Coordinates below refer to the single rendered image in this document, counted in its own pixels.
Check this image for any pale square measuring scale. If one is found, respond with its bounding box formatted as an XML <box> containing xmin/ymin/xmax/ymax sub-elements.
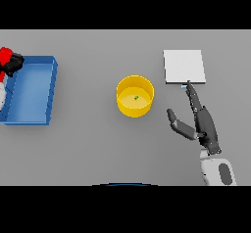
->
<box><xmin>163</xmin><ymin>49</ymin><xmax>207</xmax><ymax>85</ymax></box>

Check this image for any blue tray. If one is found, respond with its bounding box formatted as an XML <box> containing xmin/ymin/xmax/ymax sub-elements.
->
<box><xmin>0</xmin><ymin>55</ymin><xmax>59</xmax><ymax>126</ymax></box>

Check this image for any yellow bowl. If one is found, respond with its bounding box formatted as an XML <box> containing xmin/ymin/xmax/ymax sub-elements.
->
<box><xmin>116</xmin><ymin>74</ymin><xmax>155</xmax><ymax>118</ymax></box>

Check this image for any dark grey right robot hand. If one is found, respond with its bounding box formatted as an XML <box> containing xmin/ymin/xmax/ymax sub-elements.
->
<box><xmin>166</xmin><ymin>80</ymin><xmax>223</xmax><ymax>156</ymax></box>

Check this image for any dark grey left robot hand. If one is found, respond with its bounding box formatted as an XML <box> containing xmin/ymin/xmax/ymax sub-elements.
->
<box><xmin>0</xmin><ymin>53</ymin><xmax>25</xmax><ymax>78</ymax></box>

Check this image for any red beaker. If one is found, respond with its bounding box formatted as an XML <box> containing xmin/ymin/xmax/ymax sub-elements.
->
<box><xmin>0</xmin><ymin>46</ymin><xmax>15</xmax><ymax>83</ymax></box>

